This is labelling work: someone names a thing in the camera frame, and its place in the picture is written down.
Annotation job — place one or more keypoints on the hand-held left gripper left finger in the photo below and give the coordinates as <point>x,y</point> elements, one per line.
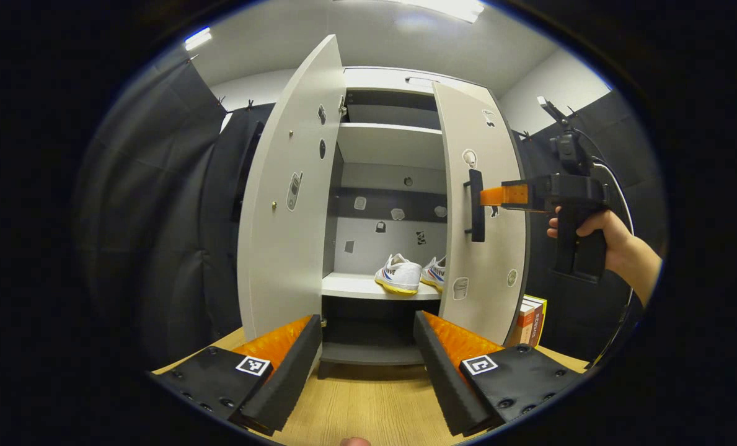
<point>287,384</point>

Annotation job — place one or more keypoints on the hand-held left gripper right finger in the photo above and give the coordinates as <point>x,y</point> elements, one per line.
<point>442,384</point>

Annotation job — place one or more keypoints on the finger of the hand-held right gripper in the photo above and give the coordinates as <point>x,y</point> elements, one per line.
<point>504,195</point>

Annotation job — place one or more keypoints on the white shoe cabinet door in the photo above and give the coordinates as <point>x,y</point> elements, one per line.
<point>281,266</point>
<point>498,260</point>

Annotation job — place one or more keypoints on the white canvas shoe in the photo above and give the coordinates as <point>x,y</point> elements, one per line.
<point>400,275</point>
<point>436,275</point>

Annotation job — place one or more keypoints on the white shoe cabinet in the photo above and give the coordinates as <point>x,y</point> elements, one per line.
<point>368,286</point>

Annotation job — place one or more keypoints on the white cabinet drawer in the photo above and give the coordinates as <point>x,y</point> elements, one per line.
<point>374,77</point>

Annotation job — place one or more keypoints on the orange and white book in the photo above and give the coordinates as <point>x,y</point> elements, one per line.
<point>525,325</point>

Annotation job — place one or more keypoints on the yellow book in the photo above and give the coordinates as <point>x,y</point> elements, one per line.
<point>540,319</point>

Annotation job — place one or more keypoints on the black backdrop cloth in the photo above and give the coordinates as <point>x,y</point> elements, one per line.
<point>157,217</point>
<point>579,322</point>

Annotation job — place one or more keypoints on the large ceiling light panel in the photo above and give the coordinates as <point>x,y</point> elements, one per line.
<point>442,9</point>

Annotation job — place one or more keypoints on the small ceiling light panel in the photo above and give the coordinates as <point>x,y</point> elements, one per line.
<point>198,38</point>

